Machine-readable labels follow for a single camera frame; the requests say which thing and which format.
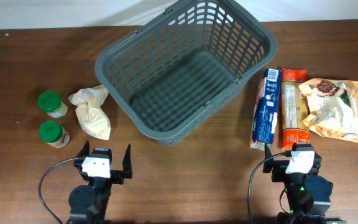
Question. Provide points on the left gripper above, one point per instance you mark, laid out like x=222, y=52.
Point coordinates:
x=119, y=176

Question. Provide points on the beige paper bag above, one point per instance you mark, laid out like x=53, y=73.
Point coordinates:
x=92, y=119

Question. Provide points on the orange snack pouch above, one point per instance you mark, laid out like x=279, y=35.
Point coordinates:
x=333, y=108

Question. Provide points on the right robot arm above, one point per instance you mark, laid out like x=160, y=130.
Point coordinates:
x=308, y=193

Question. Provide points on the green lid jar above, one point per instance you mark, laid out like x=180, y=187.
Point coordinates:
x=53, y=134
x=52, y=104

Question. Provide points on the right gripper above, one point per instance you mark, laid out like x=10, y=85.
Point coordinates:
x=280, y=168

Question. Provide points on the orange pasta packet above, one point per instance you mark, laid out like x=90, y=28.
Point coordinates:
x=294, y=107

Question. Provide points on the grey plastic basket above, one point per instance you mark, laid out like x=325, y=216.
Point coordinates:
x=172, y=74

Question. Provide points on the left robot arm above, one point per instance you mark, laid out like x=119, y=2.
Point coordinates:
x=88, y=203

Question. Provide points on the blue tissue multipack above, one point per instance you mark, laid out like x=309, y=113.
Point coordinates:
x=265, y=115

